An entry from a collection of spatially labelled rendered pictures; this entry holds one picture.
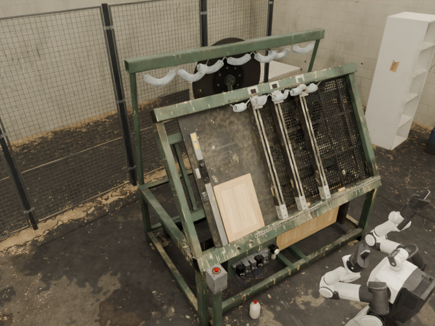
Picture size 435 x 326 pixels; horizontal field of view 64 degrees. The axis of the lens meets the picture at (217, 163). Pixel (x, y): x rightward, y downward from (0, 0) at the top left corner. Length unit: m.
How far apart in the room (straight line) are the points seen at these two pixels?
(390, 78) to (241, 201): 3.91
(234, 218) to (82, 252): 2.09
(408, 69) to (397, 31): 0.58
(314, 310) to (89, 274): 2.35
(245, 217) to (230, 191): 0.27
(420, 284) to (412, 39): 4.29
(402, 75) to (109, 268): 4.93
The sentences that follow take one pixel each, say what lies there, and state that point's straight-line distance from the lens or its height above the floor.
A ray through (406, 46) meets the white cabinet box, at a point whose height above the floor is 1.69.
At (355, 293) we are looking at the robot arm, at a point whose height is 1.31.
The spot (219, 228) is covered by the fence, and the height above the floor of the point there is 1.03.
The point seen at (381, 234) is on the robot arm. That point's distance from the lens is 2.65.
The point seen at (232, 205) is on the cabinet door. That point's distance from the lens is 2.96.
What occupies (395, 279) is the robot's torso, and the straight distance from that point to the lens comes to 2.32.
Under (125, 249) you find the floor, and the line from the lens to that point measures 4.31.
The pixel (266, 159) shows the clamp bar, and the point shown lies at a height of 1.39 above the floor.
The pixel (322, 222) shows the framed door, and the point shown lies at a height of 0.34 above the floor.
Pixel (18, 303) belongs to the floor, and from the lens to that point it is 4.21.
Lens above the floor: 2.99
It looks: 32 degrees down
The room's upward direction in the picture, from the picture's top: 1 degrees counter-clockwise
